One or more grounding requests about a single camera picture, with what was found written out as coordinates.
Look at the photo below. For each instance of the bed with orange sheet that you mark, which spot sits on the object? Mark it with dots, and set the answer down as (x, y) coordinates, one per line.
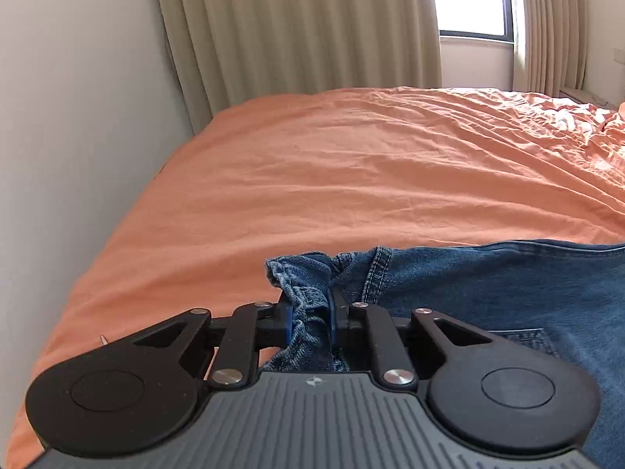
(342, 180)

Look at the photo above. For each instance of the dark framed window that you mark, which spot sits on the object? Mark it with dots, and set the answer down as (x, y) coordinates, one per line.
(468, 0)

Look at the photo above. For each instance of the crumpled orange blanket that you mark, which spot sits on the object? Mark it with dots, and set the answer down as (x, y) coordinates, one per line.
(608, 127)

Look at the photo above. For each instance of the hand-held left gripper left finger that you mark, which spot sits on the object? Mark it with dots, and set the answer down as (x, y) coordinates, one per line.
(288, 323)

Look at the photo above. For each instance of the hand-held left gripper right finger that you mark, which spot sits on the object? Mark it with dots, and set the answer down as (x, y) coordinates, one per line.
(334, 321)

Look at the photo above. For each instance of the blue denim pants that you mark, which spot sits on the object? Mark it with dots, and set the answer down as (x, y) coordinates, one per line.
(488, 283)

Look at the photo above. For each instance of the wide beige curtain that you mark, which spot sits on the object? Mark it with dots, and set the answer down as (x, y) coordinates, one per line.
(293, 29)

